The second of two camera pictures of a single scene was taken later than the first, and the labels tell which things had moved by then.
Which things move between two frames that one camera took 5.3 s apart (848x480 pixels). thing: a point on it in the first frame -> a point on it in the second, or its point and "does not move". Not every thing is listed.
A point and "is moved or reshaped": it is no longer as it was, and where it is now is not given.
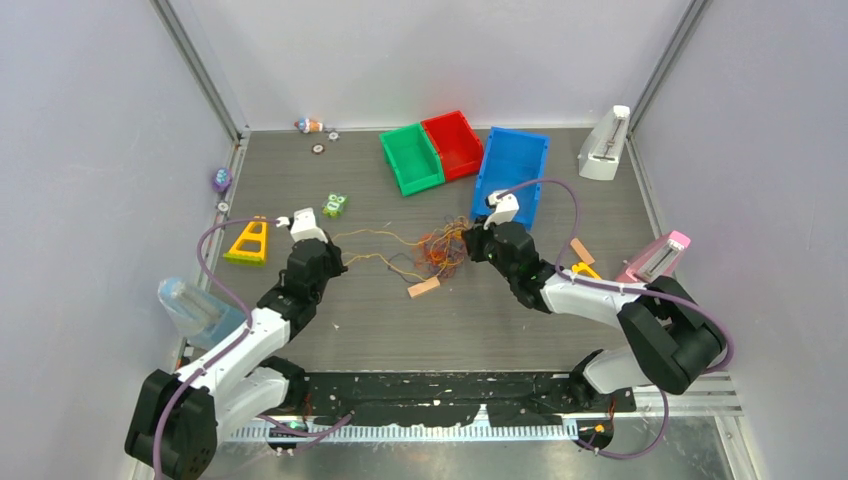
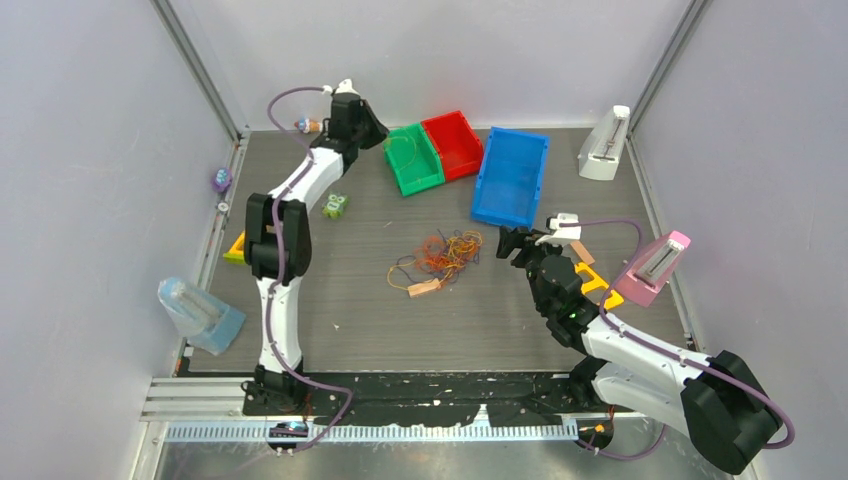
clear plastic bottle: [207, 318] does not move
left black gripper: [333, 252] -> [379, 130]
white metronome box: [601, 150] does not move
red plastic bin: [461, 152] does not move
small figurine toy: [308, 125] does not move
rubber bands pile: [442, 252] is moved or reshaped
